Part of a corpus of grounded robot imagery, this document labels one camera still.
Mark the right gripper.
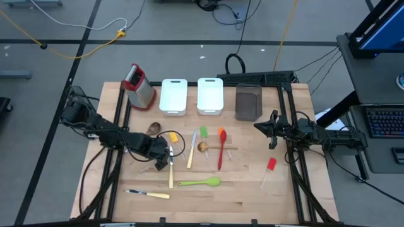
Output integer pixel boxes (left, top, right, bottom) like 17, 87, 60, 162
253, 109, 293, 151

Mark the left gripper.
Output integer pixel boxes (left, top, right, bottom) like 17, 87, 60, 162
143, 134, 171, 172

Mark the cream-handled knife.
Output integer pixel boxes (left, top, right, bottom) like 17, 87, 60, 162
186, 128, 199, 170
168, 144, 175, 190
124, 189, 171, 200

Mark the yellow spatula clear handle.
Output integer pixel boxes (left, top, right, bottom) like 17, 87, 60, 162
169, 131, 187, 161

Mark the red spatula clear handle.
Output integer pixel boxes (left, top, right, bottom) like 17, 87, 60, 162
259, 157, 278, 192

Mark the dark wooden spoon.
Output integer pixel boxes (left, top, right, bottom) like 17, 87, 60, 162
145, 121, 162, 137

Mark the light wooden spoon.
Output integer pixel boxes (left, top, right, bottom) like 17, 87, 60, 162
197, 141, 239, 153

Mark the red silicone spoon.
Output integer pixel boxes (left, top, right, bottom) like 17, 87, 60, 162
217, 129, 228, 172

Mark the green spatula clear handle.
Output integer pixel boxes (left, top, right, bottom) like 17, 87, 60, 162
199, 125, 210, 160

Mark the green silicone spoon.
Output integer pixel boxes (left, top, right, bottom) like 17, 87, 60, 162
177, 177, 222, 187

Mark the grey translucent plastic bin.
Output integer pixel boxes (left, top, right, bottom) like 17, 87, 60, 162
234, 83, 263, 122

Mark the white box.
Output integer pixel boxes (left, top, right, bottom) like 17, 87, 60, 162
315, 108, 347, 131

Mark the white plastic bin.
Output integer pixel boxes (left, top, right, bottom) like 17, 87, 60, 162
158, 78, 189, 117
196, 77, 225, 116

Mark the black mesh control box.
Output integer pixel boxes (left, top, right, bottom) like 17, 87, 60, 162
68, 85, 97, 110

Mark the grey desk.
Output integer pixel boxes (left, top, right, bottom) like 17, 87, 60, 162
336, 33, 404, 174

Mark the black keyboard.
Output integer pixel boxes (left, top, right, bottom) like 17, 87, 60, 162
365, 107, 404, 139

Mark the black desk device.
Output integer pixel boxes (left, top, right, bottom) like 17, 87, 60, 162
391, 146, 404, 165

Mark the computer monitor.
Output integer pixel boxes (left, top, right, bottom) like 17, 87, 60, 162
348, 0, 404, 59

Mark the black caster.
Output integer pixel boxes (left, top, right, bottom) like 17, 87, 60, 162
0, 96, 13, 113

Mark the grey table foot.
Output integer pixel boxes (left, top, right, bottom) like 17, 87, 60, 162
3, 0, 63, 8
0, 69, 32, 79

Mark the black perforated cable tray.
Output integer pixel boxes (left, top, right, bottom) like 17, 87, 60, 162
216, 70, 297, 86

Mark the red-handled steel box grater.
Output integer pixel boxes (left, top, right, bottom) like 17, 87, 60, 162
121, 62, 158, 112

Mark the black looped cable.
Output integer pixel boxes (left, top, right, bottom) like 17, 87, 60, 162
224, 0, 253, 75

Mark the black aluminium table frame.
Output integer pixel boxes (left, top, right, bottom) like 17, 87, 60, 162
71, 81, 340, 227

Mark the thin black cable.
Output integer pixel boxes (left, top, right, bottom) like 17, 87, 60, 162
293, 45, 342, 73
326, 151, 404, 206

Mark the thick black cable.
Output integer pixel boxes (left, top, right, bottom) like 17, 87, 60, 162
78, 146, 107, 215

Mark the yellow hanging cord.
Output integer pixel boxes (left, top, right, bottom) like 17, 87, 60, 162
273, 0, 299, 72

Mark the yellow extension cable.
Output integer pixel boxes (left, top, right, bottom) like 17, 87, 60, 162
0, 9, 128, 60

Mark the black cable bundle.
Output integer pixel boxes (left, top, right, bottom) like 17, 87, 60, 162
195, 0, 263, 31

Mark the white cable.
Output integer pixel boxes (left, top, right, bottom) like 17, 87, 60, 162
30, 0, 129, 32

